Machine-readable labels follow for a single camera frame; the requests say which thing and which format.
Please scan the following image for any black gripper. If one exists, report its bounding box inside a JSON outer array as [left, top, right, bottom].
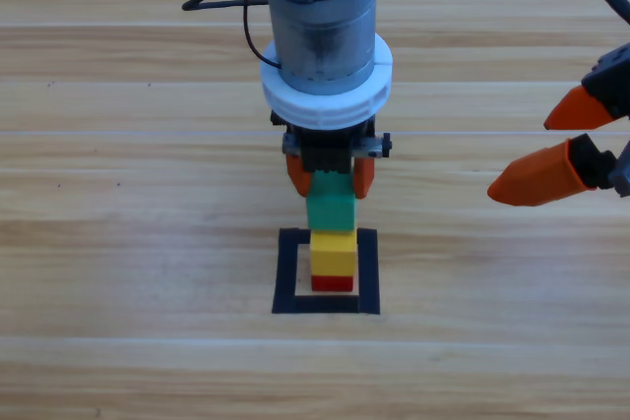
[[486, 43, 630, 209], [269, 109, 394, 201]]

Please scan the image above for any green wooden cube block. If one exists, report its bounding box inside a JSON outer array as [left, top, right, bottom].
[[305, 169, 356, 233]]

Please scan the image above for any yellow wooden cube block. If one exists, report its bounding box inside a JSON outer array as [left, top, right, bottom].
[[309, 228, 357, 278]]

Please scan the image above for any red wooden cube block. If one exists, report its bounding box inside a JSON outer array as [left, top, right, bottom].
[[310, 273, 355, 293]]

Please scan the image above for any black tape square outline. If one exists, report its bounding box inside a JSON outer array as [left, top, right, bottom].
[[271, 226, 382, 317]]

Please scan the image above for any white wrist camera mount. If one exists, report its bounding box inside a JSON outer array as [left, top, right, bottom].
[[259, 33, 395, 134]]

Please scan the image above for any arm thin black wire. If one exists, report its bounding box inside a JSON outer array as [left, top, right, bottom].
[[243, 0, 283, 71]]

